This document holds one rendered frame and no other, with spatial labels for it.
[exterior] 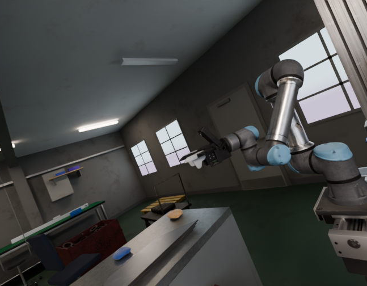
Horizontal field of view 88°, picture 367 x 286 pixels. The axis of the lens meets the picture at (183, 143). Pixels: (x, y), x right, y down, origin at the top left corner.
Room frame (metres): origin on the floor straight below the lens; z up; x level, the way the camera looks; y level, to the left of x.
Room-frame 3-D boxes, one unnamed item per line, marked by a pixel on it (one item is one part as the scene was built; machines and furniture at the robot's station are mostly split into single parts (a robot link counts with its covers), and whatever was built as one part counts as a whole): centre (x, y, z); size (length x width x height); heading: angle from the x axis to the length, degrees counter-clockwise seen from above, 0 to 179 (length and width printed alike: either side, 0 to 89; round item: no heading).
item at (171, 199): (5.92, 1.33, 0.06); 1.37 x 0.97 x 0.12; 41
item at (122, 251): (1.13, 0.59, 1.07); 0.12 x 0.10 x 0.03; 47
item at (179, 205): (4.19, 0.95, 0.52); 1.32 x 0.77 x 1.04; 34
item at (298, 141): (0.92, -0.52, 1.41); 0.15 x 0.12 x 0.55; 16
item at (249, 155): (0.83, -0.27, 1.34); 0.11 x 0.08 x 0.11; 16
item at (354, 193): (0.79, -0.55, 1.09); 0.15 x 0.15 x 0.10
